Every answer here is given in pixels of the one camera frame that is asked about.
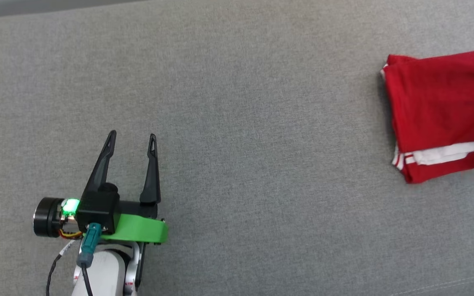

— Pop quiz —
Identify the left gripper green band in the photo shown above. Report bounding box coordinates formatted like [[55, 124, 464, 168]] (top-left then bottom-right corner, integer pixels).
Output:
[[33, 130, 169, 245]]

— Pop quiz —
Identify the left gripper cable teal plug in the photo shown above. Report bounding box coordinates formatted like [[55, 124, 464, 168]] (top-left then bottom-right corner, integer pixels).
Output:
[[46, 223, 102, 296]]

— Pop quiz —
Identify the red and white shirt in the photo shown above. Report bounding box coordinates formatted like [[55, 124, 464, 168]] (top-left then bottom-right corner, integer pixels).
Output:
[[380, 46, 474, 184]]

